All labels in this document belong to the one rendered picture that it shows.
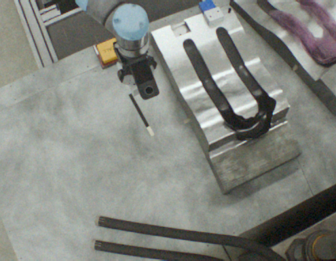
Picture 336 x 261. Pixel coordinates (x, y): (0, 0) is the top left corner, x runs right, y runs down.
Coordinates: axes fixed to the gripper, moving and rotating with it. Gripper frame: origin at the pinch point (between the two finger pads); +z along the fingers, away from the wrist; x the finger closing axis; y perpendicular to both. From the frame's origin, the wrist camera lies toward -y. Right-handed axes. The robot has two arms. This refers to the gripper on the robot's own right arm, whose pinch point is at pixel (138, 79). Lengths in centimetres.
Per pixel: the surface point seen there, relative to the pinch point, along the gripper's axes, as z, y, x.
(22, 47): 95, 71, 32
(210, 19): 3.3, 10.4, -27.3
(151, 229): 8.4, -36.9, 12.4
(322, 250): -17, -62, -22
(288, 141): 8.9, -30.8, -33.2
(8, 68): 95, 64, 42
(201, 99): 4.9, -10.4, -14.1
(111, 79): 15.0, 8.5, 5.1
